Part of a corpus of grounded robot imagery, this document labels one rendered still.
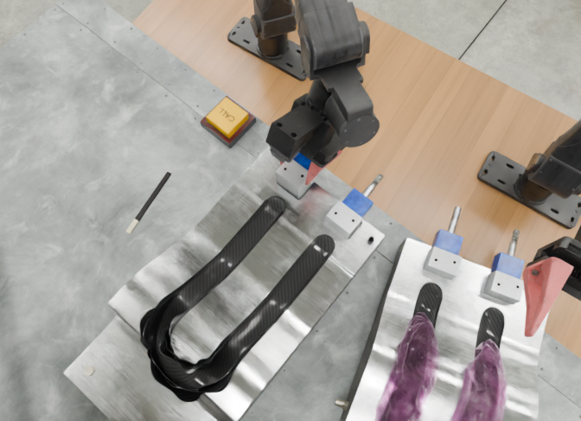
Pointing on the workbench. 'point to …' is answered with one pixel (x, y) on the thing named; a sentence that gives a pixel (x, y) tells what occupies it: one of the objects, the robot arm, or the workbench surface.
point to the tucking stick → (148, 202)
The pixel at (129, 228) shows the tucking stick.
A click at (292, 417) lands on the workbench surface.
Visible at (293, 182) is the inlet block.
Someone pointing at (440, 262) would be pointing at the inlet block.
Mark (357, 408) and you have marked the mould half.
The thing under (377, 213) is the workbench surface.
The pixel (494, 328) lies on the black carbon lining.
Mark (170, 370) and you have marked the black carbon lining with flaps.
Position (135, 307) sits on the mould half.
